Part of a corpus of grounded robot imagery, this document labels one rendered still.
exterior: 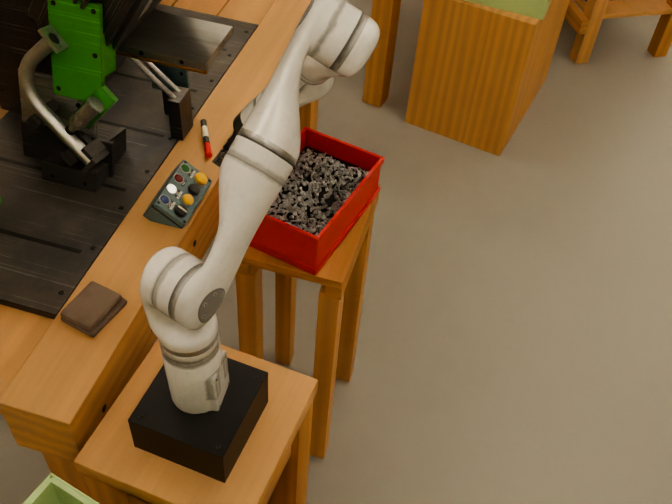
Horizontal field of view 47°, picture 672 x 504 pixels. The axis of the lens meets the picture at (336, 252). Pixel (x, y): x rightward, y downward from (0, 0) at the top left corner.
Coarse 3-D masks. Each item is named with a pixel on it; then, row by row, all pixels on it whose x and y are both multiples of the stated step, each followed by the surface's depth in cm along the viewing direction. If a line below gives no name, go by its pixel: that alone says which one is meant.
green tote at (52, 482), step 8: (48, 480) 117; (56, 480) 117; (40, 488) 116; (48, 488) 117; (56, 488) 118; (64, 488) 117; (72, 488) 117; (32, 496) 115; (40, 496) 116; (48, 496) 118; (56, 496) 120; (64, 496) 118; (72, 496) 116; (80, 496) 116; (88, 496) 116
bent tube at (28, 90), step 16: (48, 32) 154; (32, 48) 156; (48, 48) 155; (64, 48) 156; (32, 64) 158; (32, 80) 161; (32, 96) 162; (48, 112) 163; (64, 128) 164; (80, 144) 166
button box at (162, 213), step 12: (180, 168) 168; (192, 168) 170; (168, 180) 167; (192, 180) 168; (168, 192) 163; (180, 192) 165; (204, 192) 169; (156, 204) 160; (168, 204) 162; (192, 204) 166; (144, 216) 164; (156, 216) 163; (168, 216) 161; (180, 216) 162
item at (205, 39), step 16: (160, 16) 176; (176, 16) 177; (144, 32) 171; (160, 32) 172; (176, 32) 172; (192, 32) 173; (208, 32) 173; (224, 32) 173; (128, 48) 168; (144, 48) 167; (160, 48) 168; (176, 48) 168; (192, 48) 168; (208, 48) 169; (176, 64) 167; (192, 64) 166; (208, 64) 166
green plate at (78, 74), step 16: (48, 0) 153; (64, 0) 153; (80, 0) 152; (48, 16) 155; (64, 16) 154; (80, 16) 153; (96, 16) 153; (64, 32) 156; (80, 32) 155; (96, 32) 154; (80, 48) 157; (96, 48) 156; (112, 48) 163; (64, 64) 160; (80, 64) 159; (96, 64) 158; (112, 64) 164; (64, 80) 162; (80, 80) 161; (96, 80) 160; (64, 96) 164; (80, 96) 163
